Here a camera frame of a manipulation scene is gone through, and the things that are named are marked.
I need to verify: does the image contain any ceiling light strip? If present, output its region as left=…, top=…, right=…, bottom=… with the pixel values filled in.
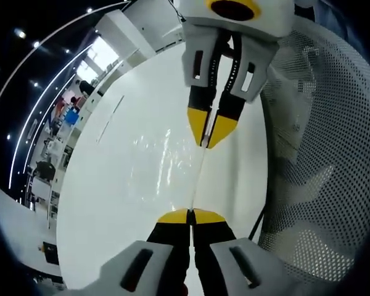
left=9, top=51, right=91, bottom=189

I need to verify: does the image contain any flat white strip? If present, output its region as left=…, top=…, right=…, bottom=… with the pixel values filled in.
left=95, top=94, right=126, bottom=144

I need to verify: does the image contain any white mesh chair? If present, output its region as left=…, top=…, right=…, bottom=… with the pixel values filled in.
left=249, top=21, right=370, bottom=282

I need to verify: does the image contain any black chair with orange top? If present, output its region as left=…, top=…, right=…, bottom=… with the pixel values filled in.
left=38, top=242, right=60, bottom=266

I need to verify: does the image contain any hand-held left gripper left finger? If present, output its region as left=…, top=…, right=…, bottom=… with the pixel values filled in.
left=67, top=208, right=192, bottom=296

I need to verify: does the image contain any black office chair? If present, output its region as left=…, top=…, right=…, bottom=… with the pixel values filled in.
left=30, top=160, right=57, bottom=183

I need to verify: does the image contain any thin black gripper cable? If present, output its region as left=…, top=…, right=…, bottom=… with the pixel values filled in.
left=171, top=0, right=186, bottom=23

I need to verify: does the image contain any person's blue garment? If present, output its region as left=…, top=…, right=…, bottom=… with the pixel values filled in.
left=314, top=0, right=358, bottom=41

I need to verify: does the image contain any blue box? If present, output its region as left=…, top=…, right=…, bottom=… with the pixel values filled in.
left=64, top=110, right=80, bottom=126

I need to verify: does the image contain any window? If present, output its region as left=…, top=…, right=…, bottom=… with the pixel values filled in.
left=76, top=38, right=120, bottom=81

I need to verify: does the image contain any pile of clear packaging bags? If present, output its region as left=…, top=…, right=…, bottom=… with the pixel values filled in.
left=129, top=128, right=201, bottom=210

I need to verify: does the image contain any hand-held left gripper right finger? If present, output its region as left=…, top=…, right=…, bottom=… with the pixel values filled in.
left=192, top=208, right=297, bottom=296

